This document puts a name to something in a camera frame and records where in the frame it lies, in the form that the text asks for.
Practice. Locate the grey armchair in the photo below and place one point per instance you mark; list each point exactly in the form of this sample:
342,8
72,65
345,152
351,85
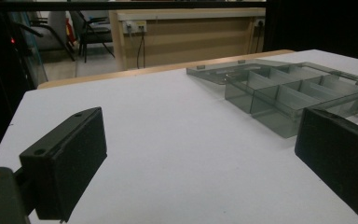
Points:
48,31

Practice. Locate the glass panel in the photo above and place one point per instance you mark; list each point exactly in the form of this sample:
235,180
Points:
31,46

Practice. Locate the red object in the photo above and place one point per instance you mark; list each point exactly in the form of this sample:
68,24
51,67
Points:
69,30

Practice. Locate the black metal frame bar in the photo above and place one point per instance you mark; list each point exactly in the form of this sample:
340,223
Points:
124,5

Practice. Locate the black office chair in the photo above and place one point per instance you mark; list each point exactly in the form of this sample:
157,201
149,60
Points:
90,29

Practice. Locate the clear grey compartment organizer box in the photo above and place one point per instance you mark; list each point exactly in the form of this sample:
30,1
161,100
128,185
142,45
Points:
279,93

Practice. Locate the wall power socket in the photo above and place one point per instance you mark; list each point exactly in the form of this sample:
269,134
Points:
134,26
260,22

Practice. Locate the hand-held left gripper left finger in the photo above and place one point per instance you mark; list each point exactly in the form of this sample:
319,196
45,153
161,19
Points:
65,165

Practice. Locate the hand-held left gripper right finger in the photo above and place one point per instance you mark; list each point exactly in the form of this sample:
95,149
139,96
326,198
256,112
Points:
341,149

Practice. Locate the wooden counter desk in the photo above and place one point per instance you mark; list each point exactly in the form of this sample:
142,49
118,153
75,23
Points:
186,40

